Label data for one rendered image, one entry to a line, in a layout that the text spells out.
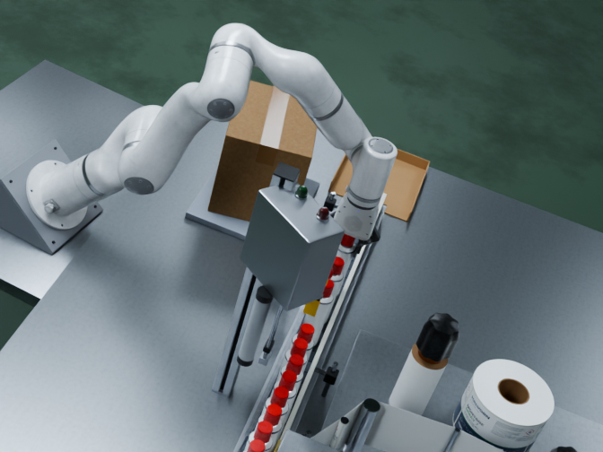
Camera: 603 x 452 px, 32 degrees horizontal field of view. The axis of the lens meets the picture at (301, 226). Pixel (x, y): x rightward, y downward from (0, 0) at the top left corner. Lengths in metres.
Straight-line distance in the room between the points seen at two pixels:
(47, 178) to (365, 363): 0.95
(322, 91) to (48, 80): 1.36
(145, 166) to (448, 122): 3.06
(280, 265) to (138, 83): 2.98
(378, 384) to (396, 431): 0.26
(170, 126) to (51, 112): 0.92
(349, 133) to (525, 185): 2.84
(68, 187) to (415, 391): 1.00
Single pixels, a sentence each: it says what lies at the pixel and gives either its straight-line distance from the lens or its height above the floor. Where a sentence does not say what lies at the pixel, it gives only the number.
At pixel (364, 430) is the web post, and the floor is 1.01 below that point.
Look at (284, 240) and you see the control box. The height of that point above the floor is 1.43.
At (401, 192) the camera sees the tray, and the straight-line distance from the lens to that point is 3.30.
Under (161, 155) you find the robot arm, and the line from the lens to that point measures 2.46.
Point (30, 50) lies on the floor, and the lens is 5.09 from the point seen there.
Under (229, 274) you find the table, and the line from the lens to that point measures 2.82.
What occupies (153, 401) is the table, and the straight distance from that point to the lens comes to 2.49.
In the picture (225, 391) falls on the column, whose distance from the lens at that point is 2.52.
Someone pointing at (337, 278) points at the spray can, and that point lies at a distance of 2.59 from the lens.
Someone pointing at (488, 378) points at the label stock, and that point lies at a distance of 2.54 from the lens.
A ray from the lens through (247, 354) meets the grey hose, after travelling 2.25.
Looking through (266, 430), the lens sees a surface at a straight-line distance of 2.16.
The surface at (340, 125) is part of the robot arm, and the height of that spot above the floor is 1.48.
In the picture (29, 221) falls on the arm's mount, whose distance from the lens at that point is 2.77.
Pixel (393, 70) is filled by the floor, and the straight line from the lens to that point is 5.62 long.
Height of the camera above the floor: 2.73
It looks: 39 degrees down
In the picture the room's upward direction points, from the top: 18 degrees clockwise
